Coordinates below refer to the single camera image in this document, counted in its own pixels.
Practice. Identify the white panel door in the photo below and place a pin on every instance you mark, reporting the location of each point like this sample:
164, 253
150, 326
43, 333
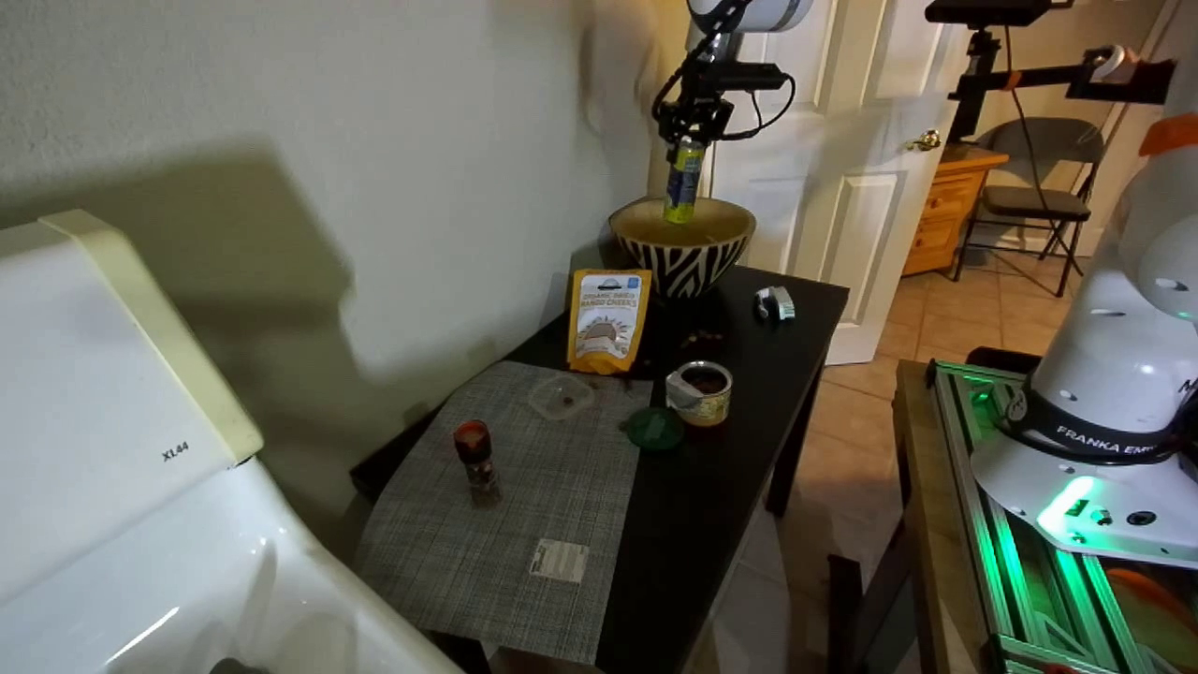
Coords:
861, 189

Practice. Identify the green lit robot mount frame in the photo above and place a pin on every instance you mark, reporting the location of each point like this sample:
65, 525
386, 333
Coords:
1012, 576

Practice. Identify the grey woven placemat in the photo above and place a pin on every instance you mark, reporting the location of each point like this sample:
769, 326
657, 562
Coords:
499, 536

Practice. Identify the orange food pouch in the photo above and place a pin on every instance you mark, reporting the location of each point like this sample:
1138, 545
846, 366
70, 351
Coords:
609, 322

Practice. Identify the clear plastic lid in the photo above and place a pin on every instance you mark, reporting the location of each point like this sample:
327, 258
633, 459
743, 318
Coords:
559, 400

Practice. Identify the wooden drawer cabinet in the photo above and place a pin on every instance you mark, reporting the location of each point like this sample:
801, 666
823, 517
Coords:
944, 210

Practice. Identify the small red cap bottle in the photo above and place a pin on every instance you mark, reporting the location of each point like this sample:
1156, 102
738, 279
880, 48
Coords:
474, 456

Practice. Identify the brown zebra pattern bowl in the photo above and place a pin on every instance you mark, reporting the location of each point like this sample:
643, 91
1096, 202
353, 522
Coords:
682, 247

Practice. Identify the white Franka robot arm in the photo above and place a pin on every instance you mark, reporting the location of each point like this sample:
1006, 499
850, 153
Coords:
1126, 340

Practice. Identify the white tape roll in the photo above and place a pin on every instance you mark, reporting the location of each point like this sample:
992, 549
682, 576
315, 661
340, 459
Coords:
697, 394

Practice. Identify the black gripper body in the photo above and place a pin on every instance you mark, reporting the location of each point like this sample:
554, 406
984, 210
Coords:
694, 119

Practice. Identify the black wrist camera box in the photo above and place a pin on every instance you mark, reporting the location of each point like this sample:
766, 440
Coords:
752, 78

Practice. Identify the green round lid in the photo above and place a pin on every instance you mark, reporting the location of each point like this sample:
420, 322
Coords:
654, 429

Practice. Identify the brass door knob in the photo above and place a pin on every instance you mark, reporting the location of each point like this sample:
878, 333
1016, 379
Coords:
927, 139

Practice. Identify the black side table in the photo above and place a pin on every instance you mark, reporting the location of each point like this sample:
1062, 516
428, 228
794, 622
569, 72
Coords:
723, 475

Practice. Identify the white label on placemat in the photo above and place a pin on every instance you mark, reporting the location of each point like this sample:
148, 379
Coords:
554, 560

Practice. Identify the grey folding chair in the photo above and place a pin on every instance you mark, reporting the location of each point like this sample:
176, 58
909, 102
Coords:
1041, 175

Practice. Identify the black camera boom stand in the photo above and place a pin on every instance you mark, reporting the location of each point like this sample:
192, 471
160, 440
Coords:
996, 78

